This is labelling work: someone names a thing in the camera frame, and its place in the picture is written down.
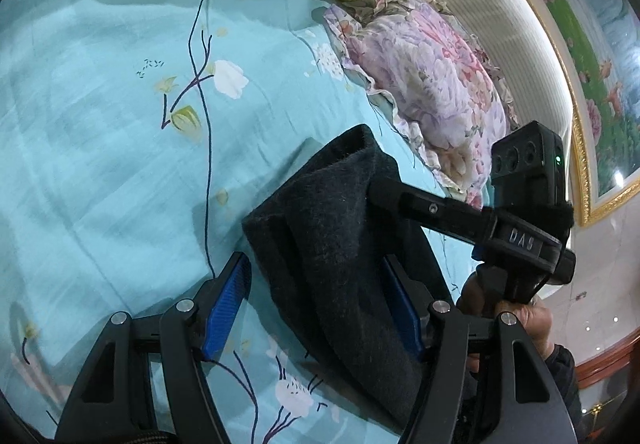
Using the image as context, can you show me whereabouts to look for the pink purple floral pillow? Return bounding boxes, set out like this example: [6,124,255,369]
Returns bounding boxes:
[323,0,518,209]

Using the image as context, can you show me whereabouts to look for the red wooden furniture edge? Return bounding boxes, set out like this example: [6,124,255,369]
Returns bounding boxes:
[576,328,640,390]

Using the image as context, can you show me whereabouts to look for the black pants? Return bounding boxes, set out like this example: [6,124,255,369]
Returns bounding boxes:
[242,124,451,426]

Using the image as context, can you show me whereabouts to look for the white striped headboard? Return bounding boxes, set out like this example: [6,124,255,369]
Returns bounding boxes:
[437,0,573,157]

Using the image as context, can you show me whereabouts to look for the person's right hand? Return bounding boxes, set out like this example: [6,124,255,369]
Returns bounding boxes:
[457,273,554,360]

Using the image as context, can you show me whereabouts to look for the dark sleeve right forearm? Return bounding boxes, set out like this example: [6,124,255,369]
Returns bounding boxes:
[544,344,582,440]

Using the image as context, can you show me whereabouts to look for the teal floral bed sheet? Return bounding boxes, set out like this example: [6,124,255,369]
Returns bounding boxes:
[0,0,478,444]

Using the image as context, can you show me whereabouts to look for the gold framed landscape painting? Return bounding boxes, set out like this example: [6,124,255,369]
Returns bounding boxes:
[527,0,639,226]

